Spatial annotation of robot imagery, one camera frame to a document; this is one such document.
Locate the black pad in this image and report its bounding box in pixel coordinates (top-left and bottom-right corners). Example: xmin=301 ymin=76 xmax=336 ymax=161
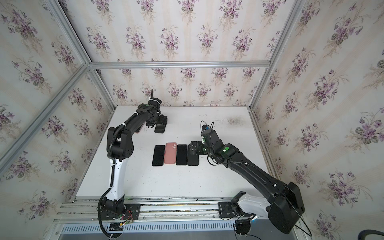
xmin=176 ymin=145 xmax=188 ymax=166

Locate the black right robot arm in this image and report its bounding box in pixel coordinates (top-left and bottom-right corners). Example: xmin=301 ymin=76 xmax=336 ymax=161
xmin=191 ymin=121 xmax=305 ymax=234

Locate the pink phone case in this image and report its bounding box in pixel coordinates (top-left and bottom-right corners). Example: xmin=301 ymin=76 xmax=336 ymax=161
xmin=164 ymin=143 xmax=177 ymax=164

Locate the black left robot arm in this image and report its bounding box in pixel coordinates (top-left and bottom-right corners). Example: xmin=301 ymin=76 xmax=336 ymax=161
xmin=98 ymin=90 xmax=168 ymax=220

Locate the black phone case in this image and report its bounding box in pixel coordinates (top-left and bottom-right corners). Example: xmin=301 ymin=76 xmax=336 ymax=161
xmin=187 ymin=145 xmax=199 ymax=166

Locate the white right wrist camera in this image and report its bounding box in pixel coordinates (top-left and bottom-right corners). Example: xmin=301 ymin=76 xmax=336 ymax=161
xmin=201 ymin=124 xmax=212 ymax=139

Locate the aluminium frame top bar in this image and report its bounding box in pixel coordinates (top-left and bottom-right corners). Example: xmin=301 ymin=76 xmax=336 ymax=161
xmin=88 ymin=61 xmax=271 ymax=70

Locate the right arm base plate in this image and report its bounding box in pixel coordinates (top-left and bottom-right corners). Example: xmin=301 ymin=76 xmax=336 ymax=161
xmin=218 ymin=202 xmax=238 ymax=221

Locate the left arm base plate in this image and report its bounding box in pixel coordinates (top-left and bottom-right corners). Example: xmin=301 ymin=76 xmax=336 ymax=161
xmin=100 ymin=204 xmax=142 ymax=221

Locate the black phone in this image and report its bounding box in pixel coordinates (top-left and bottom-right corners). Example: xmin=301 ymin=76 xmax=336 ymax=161
xmin=155 ymin=125 xmax=167 ymax=134

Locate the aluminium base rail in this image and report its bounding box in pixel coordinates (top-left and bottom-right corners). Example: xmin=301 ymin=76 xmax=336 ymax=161
xmin=53 ymin=197 xmax=232 ymax=224

